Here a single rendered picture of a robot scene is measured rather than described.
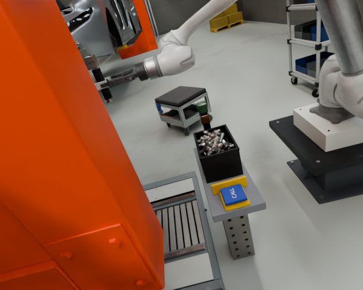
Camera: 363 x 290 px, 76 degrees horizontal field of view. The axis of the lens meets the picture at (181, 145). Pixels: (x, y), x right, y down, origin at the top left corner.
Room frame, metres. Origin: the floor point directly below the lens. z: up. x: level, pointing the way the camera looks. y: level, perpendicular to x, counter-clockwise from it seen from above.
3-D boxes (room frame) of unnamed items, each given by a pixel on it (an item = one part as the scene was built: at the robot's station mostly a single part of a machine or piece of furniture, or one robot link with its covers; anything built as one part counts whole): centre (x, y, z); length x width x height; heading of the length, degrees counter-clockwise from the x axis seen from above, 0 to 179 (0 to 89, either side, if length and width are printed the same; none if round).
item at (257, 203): (0.72, -0.12, 0.44); 0.43 x 0.17 x 0.03; 177
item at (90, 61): (1.06, 0.27, 0.93); 0.09 x 0.05 x 0.05; 87
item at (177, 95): (2.17, -0.12, 0.17); 0.43 x 0.36 x 0.34; 30
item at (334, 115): (0.97, -0.77, 0.42); 0.22 x 0.18 x 0.06; 3
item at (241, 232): (0.69, -0.12, 0.21); 0.10 x 0.10 x 0.42; 87
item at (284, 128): (0.95, -0.77, 0.15); 0.50 x 0.50 x 0.30; 84
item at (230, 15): (8.85, -2.76, 0.32); 1.08 x 0.77 x 0.63; 84
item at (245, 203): (0.55, -0.11, 0.45); 0.08 x 0.08 x 0.01; 87
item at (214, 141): (0.76, -0.12, 0.51); 0.20 x 0.14 x 0.13; 175
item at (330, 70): (0.94, -0.77, 0.56); 0.18 x 0.16 x 0.22; 170
